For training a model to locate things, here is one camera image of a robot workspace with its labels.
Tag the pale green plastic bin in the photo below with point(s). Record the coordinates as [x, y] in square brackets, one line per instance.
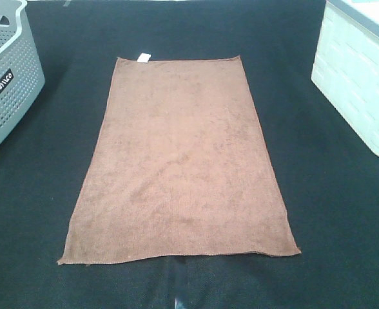
[346, 65]

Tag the black table cloth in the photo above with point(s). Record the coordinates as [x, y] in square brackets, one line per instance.
[328, 178]

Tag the grey perforated plastic basket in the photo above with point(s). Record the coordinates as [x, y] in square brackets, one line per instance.
[21, 73]

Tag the brown towel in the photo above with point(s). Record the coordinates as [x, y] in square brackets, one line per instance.
[180, 168]

